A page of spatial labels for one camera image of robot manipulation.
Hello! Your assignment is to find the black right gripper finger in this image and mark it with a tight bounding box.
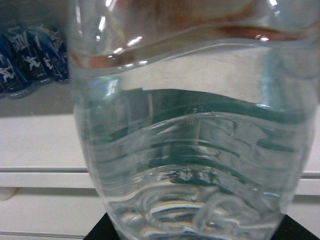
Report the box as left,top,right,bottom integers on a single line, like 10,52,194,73
85,213,319,240

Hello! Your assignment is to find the blue energy drink can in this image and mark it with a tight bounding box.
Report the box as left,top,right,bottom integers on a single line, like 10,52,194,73
16,25,53,85
0,20,35,99
39,25,69,84

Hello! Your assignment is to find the water bottle team label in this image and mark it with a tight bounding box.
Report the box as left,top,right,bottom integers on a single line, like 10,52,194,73
67,0,320,240

